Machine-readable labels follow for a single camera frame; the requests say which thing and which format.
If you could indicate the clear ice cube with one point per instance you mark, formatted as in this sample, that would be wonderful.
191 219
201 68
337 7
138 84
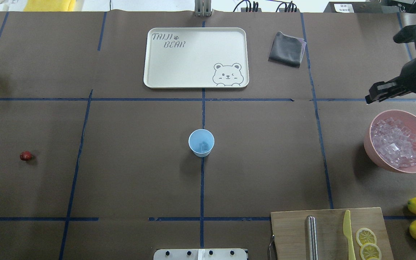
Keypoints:
204 147

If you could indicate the red strawberry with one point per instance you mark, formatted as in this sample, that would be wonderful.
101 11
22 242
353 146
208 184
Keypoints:
26 155

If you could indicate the pile of clear ice cubes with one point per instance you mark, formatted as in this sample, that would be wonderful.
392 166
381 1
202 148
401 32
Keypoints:
394 142

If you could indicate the light blue plastic cup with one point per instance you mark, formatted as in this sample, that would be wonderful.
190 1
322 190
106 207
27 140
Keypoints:
201 142

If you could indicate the pink bowl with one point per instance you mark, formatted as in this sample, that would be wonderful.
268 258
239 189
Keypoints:
368 148

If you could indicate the folded grey cloth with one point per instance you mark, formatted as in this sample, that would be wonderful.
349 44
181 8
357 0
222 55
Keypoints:
287 50

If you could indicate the yellow plastic knife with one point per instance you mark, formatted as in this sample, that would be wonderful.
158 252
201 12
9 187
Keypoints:
347 231

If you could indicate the lemon slice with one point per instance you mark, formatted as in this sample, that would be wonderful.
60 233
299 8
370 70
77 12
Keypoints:
364 236
370 251

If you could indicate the steel muddler black tip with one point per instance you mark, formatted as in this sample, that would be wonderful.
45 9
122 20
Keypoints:
312 237

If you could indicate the wooden cutting board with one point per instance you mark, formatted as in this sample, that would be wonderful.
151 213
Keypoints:
291 239

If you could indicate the cream bear tray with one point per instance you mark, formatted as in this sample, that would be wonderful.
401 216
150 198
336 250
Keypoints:
196 57

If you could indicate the yellow cloth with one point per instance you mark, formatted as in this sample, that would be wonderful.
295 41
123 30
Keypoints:
49 6

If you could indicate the aluminium frame post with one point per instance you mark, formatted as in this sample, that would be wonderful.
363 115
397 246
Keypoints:
203 8

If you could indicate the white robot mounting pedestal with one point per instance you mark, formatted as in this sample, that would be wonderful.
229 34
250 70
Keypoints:
201 254

